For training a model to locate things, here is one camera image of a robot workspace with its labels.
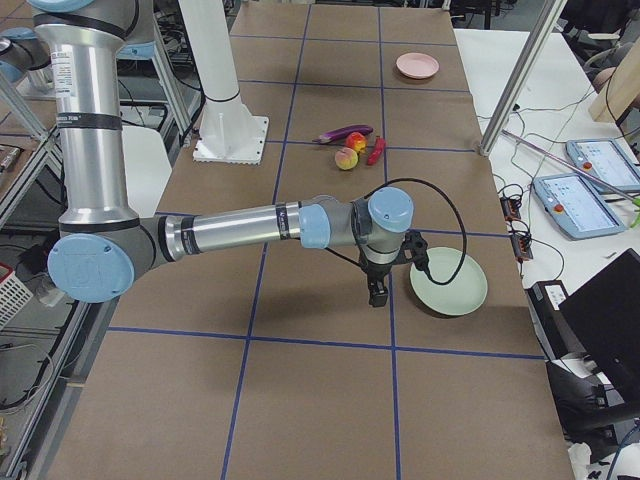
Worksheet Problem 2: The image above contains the orange circuit board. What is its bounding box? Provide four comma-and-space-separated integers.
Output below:
510, 232, 533, 263
500, 196, 521, 222

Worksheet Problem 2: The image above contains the black laptop computer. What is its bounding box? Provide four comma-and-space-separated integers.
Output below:
560, 248, 639, 401

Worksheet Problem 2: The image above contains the purple eggplant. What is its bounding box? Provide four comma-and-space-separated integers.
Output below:
312, 124, 374, 144

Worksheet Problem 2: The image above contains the red chili pepper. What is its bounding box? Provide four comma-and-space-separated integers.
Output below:
366, 136, 386, 166

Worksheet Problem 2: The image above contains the yellow green peach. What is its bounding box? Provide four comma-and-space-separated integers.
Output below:
334, 147, 359, 171

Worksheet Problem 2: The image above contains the aluminium frame post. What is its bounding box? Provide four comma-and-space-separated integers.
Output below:
478, 0, 567, 157

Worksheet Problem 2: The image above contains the light green plate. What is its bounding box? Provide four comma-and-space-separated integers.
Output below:
410, 247, 488, 316

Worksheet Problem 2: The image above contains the pink plate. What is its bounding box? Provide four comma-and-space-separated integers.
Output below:
396, 52, 440, 80

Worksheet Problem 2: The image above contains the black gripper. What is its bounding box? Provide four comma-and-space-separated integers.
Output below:
361, 261, 391, 307

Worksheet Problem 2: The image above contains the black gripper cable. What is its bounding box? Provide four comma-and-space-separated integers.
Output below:
372, 178, 470, 287

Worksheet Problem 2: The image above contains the white basket crate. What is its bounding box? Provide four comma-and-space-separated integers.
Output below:
0, 263, 33, 328

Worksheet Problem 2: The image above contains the far teach pendant tablet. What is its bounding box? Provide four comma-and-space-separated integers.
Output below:
565, 139, 639, 193

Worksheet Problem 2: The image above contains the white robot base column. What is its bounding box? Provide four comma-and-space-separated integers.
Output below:
179, 0, 269, 165

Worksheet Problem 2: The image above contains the pink rod with green clip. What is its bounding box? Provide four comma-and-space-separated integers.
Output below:
500, 129, 639, 207

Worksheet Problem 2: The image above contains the near teach pendant tablet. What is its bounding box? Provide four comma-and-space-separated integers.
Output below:
532, 173, 626, 240

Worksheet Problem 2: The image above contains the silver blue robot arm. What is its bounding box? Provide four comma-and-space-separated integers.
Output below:
32, 1, 425, 307

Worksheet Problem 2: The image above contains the red yellow pomegranate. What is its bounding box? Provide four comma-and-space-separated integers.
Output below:
345, 132, 367, 153

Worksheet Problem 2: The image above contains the teach pendant tablet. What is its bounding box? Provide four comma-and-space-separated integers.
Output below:
532, 173, 626, 240
565, 139, 639, 193

